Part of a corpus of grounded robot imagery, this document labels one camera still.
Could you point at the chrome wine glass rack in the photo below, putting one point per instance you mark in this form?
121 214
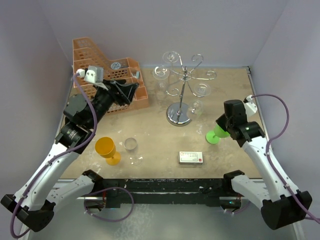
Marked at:
176 113

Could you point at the orange plastic file organizer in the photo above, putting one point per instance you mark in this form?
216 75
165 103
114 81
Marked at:
88 56

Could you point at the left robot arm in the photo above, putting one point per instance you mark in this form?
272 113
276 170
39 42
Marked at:
36 203

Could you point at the black mounting frame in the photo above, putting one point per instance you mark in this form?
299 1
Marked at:
210 192

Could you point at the green plastic goblet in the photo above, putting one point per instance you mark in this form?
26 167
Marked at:
213 136

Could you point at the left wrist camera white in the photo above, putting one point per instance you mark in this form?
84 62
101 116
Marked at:
93 75

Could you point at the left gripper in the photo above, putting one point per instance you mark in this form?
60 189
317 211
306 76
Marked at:
122 93

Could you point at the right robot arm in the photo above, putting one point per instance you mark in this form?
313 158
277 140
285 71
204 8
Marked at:
280 201

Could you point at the orange plastic goblet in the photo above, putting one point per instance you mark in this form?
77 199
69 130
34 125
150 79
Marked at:
106 148

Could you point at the clear wine glass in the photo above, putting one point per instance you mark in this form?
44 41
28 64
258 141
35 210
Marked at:
160 73
131 147
196 106
170 58

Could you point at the small white card box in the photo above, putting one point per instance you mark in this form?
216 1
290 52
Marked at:
190 157

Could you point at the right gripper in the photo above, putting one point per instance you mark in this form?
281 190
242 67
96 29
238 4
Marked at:
220 121

